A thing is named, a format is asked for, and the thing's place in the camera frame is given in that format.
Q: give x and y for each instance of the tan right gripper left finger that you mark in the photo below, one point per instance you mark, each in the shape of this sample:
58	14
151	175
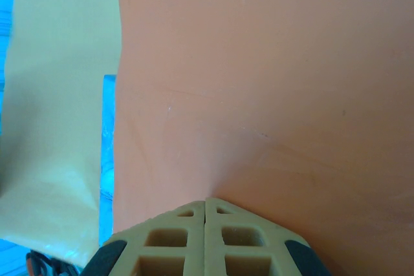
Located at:
194	224

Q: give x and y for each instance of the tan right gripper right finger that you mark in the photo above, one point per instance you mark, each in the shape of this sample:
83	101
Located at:
215	224

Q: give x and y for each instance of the orange wrapping paper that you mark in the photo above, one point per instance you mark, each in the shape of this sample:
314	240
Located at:
258	79

